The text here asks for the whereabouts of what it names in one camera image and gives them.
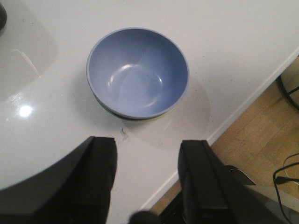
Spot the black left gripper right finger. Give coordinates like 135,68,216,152
178,140,283,224

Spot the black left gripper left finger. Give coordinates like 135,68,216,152
0,136,117,224

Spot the blue bowl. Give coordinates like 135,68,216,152
86,28,190,117

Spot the black cable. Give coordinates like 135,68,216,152
273,153,299,224

